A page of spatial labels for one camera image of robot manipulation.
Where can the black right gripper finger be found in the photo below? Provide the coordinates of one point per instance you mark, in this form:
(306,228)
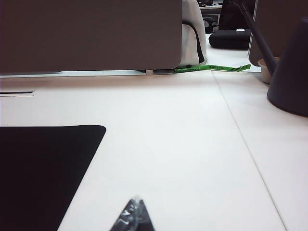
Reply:
(134,219)

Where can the dark computer monitor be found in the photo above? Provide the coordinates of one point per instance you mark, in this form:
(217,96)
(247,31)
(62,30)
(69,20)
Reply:
(234,16)

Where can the white divider foot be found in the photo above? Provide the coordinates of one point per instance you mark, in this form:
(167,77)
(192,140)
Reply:
(149,72)

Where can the narrow brown desk divider panel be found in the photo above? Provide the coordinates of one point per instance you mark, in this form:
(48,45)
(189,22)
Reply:
(272,26)

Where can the beige paper cup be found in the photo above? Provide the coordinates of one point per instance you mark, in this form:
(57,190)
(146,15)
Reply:
(264,71)

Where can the grey desk divider panel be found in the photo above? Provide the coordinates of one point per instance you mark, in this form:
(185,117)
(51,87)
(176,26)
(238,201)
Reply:
(91,33)

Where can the black mouse pad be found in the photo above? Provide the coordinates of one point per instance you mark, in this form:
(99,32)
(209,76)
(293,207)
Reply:
(41,173)

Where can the black padded case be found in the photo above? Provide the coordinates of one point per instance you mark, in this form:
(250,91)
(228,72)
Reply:
(229,39)

